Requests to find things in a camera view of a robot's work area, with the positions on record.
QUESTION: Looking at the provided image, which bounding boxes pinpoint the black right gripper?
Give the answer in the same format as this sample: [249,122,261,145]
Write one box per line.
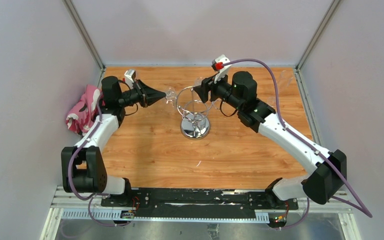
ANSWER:
[193,69,243,112]

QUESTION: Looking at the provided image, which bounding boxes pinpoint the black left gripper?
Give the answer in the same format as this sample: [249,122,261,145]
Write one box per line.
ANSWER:
[117,80,166,109]

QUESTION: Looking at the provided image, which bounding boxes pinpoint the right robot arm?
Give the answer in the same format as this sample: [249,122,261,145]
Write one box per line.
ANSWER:
[193,71,347,209]

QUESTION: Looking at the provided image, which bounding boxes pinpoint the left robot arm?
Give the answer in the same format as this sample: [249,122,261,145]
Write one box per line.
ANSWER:
[61,76,167,207]

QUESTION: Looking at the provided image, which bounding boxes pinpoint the chrome wine glass rack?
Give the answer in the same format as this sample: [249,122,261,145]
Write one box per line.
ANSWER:
[175,86,213,140]

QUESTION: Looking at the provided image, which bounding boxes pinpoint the pink camouflage cloth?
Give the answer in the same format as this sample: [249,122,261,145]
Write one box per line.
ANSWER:
[65,84,101,135]

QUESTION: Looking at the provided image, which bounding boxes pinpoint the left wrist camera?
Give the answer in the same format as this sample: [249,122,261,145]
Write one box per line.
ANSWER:
[123,69,137,89]

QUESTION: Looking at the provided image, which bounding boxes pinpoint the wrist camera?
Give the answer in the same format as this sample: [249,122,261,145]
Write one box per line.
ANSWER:
[123,69,137,89]
[211,54,231,84]

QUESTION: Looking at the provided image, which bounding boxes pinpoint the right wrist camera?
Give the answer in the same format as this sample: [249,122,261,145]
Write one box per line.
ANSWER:
[211,54,231,84]

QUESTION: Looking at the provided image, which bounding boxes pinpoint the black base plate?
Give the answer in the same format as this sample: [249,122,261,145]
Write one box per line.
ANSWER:
[100,187,299,219]

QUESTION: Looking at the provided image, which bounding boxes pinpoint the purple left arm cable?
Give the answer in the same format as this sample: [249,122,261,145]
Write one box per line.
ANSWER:
[66,99,137,228]

